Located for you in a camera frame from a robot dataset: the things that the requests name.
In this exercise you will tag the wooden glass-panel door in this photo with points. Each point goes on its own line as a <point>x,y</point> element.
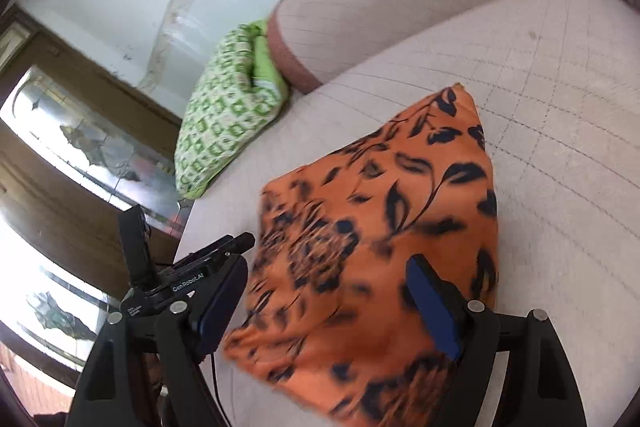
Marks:
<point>75,132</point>

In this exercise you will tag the orange black floral garment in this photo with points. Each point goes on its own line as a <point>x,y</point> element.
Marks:
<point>350,232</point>

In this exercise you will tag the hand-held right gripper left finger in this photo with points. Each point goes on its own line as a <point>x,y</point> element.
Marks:
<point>225,302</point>

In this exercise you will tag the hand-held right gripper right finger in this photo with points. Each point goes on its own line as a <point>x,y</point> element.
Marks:
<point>432,302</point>

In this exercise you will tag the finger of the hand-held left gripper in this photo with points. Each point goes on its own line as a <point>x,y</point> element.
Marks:
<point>242,242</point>

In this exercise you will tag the pink quilted sofa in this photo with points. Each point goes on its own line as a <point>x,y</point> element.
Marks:
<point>550,132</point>

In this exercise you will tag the green patterned pillow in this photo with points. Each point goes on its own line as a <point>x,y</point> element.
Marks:
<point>225,107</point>

